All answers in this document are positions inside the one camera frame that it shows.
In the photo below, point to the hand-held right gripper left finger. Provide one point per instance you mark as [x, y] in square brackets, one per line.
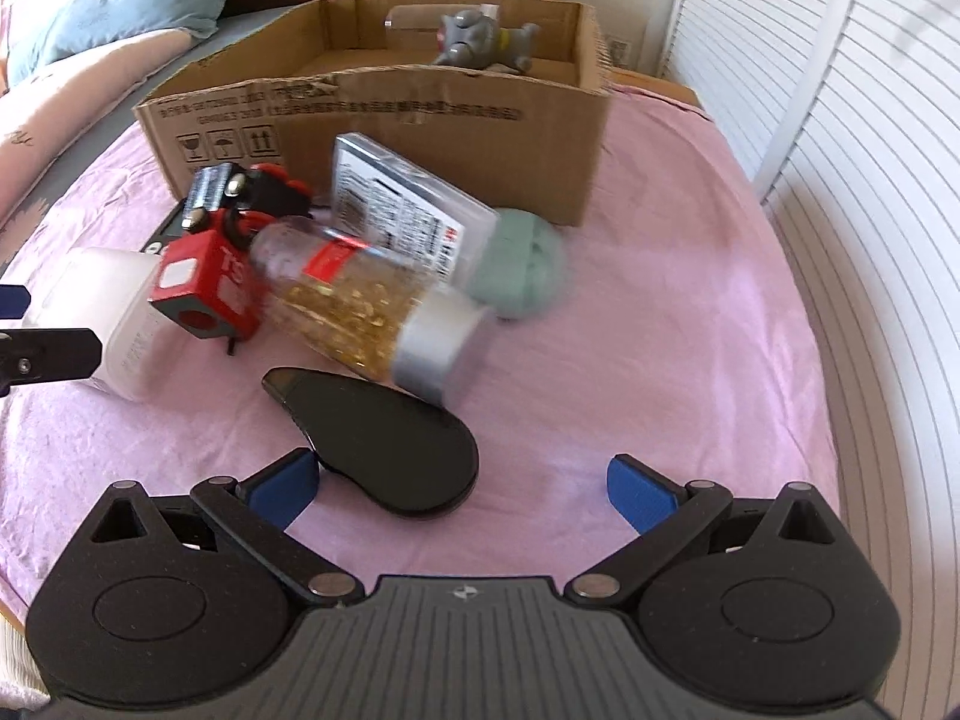
[281, 491]

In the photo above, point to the clear plastic case with label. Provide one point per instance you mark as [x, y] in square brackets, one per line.
[397, 202]

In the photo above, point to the low wall outlet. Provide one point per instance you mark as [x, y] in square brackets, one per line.
[619, 50]

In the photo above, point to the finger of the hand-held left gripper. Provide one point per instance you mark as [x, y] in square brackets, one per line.
[52, 356]
[10, 300]

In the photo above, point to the wooden bed frame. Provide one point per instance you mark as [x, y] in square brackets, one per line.
[660, 88]

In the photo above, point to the brown cardboard box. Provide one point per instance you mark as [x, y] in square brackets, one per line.
[450, 157]

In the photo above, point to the green round object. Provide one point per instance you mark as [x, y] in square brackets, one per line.
[525, 270]

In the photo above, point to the white louvered door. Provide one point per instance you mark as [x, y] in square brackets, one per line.
[720, 30]
[885, 315]

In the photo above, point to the pink blanket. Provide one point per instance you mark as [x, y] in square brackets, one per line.
[660, 360]

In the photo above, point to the red black toy truck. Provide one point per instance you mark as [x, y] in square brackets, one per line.
[202, 277]

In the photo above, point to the black teardrop-shaped object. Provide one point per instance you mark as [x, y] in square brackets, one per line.
[390, 450]

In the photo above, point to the blue-grey cloud print quilt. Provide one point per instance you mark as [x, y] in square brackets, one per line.
[217, 34]

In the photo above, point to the red grey toy car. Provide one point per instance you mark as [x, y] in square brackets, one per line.
[262, 195]

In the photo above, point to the pink white quilt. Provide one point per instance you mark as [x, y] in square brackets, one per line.
[67, 105]

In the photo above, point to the blue pillow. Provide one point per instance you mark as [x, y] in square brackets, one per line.
[127, 0]

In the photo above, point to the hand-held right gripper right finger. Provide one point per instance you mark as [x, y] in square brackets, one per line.
[637, 491]

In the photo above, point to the white plastic container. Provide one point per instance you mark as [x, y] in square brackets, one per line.
[105, 315]

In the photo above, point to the grey toy figure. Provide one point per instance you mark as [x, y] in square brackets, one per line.
[469, 34]

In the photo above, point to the small jar white lid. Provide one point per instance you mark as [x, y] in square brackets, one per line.
[360, 307]

